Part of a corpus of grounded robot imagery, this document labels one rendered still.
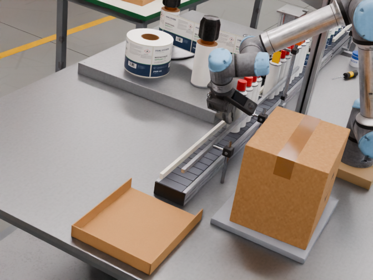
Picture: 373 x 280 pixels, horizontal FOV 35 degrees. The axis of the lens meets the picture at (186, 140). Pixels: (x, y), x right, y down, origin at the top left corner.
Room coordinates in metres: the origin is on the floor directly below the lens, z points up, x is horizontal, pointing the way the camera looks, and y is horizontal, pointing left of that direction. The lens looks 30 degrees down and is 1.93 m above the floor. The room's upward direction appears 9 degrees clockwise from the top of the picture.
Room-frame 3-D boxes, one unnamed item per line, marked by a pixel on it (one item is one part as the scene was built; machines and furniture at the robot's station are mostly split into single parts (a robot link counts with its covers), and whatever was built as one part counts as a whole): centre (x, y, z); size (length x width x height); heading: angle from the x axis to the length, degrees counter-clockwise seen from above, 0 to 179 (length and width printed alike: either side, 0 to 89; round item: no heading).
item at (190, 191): (2.26, -0.31, 0.85); 1.65 x 0.11 x 0.05; 156
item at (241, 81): (1.93, -0.17, 0.98); 0.05 x 0.05 x 0.20
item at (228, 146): (1.65, -0.12, 0.91); 0.07 x 0.03 x 0.17; 66
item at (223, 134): (1.98, -0.23, 0.95); 1.07 x 0.01 x 0.01; 156
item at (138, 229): (1.35, 0.10, 0.85); 0.30 x 0.26 x 0.04; 156
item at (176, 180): (2.26, -0.31, 0.86); 1.65 x 0.08 x 0.04; 156
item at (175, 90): (2.55, 0.05, 0.86); 0.80 x 0.67 x 0.05; 156
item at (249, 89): (1.98, -0.19, 0.98); 0.05 x 0.05 x 0.20
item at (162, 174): (2.01, -0.16, 0.90); 1.07 x 0.01 x 0.02; 156
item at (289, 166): (1.52, -0.33, 0.99); 0.30 x 0.24 x 0.27; 159
